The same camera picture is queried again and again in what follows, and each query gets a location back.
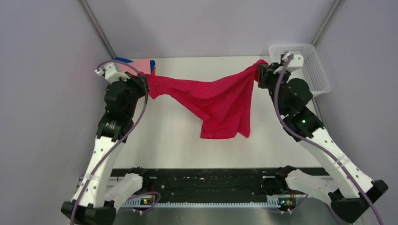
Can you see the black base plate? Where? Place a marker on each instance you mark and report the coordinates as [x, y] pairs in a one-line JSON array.
[[274, 188]]

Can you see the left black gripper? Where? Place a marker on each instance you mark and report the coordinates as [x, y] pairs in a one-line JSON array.
[[139, 81]]

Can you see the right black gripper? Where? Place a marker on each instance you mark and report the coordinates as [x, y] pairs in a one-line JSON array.
[[266, 73]]

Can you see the pink folded t shirt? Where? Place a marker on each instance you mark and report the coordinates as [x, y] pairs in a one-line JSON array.
[[142, 65]]

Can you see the aluminium rail frame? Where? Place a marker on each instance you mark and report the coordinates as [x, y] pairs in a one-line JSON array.
[[202, 203]]

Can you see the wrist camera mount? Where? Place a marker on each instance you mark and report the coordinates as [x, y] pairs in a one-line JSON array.
[[111, 72], [289, 62]]

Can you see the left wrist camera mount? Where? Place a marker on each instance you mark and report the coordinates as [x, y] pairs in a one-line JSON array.
[[111, 72]]

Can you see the magenta t shirt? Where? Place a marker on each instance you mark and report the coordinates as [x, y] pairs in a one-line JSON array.
[[223, 105]]

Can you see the white plastic basket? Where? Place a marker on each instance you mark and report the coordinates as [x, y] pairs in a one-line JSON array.
[[312, 71]]

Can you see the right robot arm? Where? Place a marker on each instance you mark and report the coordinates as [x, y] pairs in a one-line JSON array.
[[350, 192]]

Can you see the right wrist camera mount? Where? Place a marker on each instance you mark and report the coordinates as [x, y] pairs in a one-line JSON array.
[[289, 62]]

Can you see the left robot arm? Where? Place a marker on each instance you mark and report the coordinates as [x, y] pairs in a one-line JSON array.
[[93, 203]]

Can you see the blue folded t shirt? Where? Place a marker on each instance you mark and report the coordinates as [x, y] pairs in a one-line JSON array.
[[127, 61]]

